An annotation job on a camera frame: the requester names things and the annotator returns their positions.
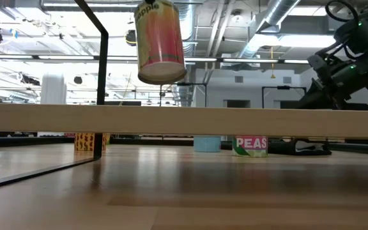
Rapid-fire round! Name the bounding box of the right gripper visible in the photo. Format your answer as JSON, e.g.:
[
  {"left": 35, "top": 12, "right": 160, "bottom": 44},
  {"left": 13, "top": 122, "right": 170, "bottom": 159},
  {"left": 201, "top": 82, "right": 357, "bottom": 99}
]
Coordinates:
[{"left": 295, "top": 54, "right": 354, "bottom": 110}]

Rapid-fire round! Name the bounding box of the short can with PEAS label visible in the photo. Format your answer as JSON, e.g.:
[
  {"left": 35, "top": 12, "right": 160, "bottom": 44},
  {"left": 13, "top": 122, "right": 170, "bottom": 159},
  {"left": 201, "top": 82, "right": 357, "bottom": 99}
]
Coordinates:
[{"left": 232, "top": 136, "right": 269, "bottom": 158}]

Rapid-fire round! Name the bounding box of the light blue short can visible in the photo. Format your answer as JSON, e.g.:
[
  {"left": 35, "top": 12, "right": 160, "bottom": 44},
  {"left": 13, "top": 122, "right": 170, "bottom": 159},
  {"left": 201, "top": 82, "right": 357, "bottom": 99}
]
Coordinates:
[{"left": 193, "top": 136, "right": 222, "bottom": 153}]

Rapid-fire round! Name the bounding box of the yellow hanging ceiling object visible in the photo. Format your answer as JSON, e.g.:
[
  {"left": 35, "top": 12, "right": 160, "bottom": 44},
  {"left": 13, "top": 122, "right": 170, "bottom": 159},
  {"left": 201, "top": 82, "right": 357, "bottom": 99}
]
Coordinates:
[{"left": 269, "top": 46, "right": 277, "bottom": 80}]

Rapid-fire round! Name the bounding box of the long ceiling light strip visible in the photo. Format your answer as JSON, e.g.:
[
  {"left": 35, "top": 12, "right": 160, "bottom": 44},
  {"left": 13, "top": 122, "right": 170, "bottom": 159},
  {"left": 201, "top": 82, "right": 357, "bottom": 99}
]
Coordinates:
[
  {"left": 0, "top": 54, "right": 140, "bottom": 61},
  {"left": 185, "top": 57, "right": 309, "bottom": 65}
]

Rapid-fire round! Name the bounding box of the black background station frame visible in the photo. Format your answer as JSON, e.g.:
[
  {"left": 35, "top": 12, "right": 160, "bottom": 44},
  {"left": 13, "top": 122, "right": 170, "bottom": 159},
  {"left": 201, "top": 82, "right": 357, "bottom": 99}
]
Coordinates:
[
  {"left": 261, "top": 84, "right": 308, "bottom": 109},
  {"left": 160, "top": 82, "right": 208, "bottom": 108}
]

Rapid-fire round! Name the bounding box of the corrugated silver duct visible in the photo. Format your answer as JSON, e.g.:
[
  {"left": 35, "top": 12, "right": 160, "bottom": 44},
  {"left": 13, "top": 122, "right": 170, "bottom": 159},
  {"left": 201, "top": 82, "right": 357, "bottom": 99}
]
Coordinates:
[{"left": 179, "top": 3, "right": 199, "bottom": 55}]

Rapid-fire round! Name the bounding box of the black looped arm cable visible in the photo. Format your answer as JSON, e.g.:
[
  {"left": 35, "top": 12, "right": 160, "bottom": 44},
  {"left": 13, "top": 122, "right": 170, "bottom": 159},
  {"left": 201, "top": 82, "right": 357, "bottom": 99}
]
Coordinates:
[{"left": 324, "top": 0, "right": 360, "bottom": 24}]

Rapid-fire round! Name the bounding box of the smooth silver ventilation duct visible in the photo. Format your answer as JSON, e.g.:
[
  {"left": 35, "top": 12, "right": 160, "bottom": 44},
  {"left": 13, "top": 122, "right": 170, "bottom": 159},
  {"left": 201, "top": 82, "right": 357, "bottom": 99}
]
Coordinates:
[{"left": 237, "top": 0, "right": 302, "bottom": 60}]

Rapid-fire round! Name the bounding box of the wooden shelf with black frame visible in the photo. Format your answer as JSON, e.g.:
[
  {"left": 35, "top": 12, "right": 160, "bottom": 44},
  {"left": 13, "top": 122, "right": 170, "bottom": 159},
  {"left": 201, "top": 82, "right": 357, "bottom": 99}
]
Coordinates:
[{"left": 0, "top": 0, "right": 368, "bottom": 192}]

